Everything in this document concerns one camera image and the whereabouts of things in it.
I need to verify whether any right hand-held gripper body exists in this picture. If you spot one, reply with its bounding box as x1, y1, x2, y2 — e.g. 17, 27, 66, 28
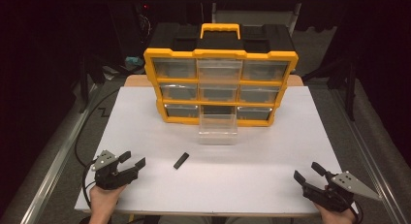
302, 171, 382, 213

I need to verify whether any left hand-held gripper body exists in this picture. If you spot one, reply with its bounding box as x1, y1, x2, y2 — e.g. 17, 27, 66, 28
91, 149, 140, 190

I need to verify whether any person's right hand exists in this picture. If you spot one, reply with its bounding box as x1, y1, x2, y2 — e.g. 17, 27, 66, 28
314, 203, 357, 224

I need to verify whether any person's left hand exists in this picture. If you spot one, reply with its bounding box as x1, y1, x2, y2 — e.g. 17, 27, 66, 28
88, 184, 127, 218

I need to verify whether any small black block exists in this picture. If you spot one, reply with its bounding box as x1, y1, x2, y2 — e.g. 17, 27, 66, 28
173, 151, 190, 171

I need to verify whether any black stand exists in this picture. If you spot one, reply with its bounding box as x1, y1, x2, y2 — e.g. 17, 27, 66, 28
302, 55, 357, 122
78, 53, 108, 114

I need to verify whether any clear plastic drawer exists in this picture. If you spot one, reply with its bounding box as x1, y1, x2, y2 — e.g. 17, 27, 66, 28
196, 58, 244, 86
197, 105, 239, 145

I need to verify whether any teal object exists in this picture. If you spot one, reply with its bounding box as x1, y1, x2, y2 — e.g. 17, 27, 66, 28
125, 56, 144, 68

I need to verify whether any yellow and black drawer organizer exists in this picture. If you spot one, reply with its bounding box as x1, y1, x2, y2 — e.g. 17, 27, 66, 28
142, 22, 300, 127

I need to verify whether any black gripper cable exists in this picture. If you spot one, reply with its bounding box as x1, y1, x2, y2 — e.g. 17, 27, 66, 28
80, 159, 98, 209
342, 191, 364, 224

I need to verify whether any aluminium rail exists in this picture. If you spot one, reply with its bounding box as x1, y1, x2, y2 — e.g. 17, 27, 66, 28
329, 87, 405, 224
18, 84, 98, 224

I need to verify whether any black floor cable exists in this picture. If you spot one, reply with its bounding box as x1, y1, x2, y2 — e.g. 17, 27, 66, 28
75, 87, 121, 169

